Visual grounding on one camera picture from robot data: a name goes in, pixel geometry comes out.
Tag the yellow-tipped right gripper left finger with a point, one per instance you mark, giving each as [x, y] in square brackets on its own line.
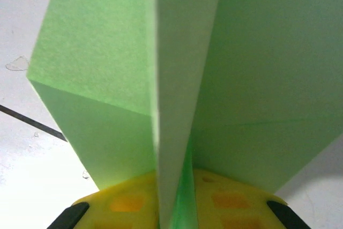
[126, 207]

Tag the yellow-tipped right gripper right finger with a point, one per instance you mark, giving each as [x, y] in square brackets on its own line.
[235, 207]

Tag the light green paper sheet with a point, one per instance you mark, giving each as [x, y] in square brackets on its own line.
[107, 52]

